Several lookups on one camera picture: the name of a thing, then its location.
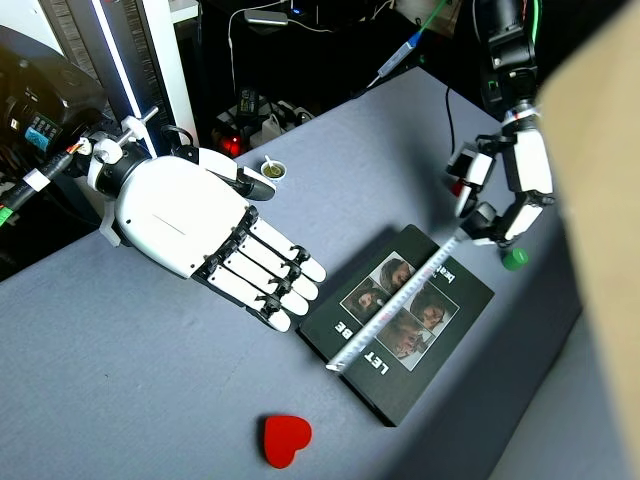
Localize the white post with light strip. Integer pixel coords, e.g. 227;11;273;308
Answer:
89;0;199;151

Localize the white cable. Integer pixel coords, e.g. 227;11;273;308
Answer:
227;0;334;99

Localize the black hardcover book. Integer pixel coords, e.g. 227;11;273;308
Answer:
295;223;496;428

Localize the small bowl with green filling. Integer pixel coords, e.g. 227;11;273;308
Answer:
260;155;288;184

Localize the grey table cloth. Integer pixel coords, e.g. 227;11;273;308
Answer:
0;67;585;480

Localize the grey flat box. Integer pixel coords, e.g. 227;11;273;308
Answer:
243;8;290;27

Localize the red heart block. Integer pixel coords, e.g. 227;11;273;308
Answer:
258;413;314;470

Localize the white and grey tape measure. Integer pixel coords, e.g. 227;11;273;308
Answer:
324;202;497;372

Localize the black power adapter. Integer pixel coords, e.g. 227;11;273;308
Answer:
238;87;260;119

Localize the green cylinder block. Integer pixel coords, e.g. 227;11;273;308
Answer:
501;246;530;272

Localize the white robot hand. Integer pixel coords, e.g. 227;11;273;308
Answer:
454;119;556;249
113;146;328;334

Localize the beige board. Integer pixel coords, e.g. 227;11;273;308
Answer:
532;0;640;480

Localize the white power strip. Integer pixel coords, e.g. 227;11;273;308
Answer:
217;99;317;146

